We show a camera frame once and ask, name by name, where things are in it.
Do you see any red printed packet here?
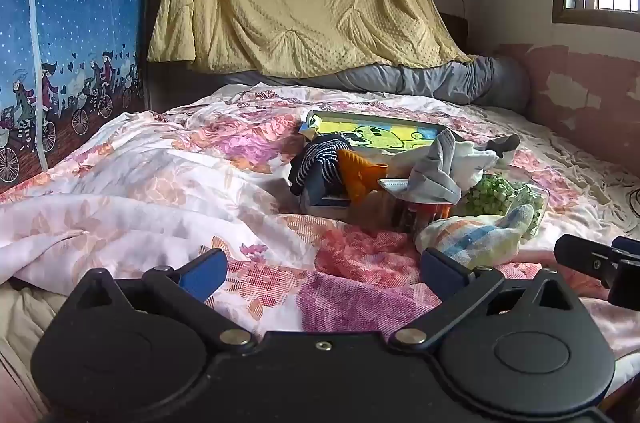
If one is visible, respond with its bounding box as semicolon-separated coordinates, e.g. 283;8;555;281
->
399;200;451;233

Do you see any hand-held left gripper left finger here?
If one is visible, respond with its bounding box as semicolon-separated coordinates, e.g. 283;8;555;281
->
75;248;253;346

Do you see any orange cloth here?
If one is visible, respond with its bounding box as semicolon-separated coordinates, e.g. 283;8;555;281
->
336;149;390;206

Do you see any navy striped cloth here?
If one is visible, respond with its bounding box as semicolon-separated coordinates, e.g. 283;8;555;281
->
289;134;351;199

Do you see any grey box with cartoon drawing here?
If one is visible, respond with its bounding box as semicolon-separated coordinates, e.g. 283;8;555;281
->
300;109;468;154

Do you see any black cable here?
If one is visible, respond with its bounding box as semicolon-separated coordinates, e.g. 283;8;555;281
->
620;186;640;219

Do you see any pink floral bed sheet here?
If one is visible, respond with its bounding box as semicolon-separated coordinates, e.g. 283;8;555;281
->
0;83;640;356

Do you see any cream textured bed sheet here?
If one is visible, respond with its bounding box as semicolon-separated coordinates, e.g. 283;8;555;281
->
475;103;640;234

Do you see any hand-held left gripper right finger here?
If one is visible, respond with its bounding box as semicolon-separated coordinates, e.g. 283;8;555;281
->
390;248;586;346

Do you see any dark grey cloth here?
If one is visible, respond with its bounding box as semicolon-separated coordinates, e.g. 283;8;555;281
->
487;134;522;154

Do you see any grey duvet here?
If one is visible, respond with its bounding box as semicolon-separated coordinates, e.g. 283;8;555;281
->
220;56;533;114

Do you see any beige mattress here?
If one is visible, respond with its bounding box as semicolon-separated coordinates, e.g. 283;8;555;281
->
0;283;71;409

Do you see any clear bag of green pieces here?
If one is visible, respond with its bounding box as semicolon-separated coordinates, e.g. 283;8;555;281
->
460;173;548;239

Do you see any blue printed curtain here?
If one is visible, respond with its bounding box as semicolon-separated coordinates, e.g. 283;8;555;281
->
0;0;161;194

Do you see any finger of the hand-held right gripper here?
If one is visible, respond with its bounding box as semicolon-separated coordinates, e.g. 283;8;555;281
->
554;234;640;309
612;235;640;260

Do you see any light blue face mask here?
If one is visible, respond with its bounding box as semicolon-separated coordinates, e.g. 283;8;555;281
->
377;177;418;195

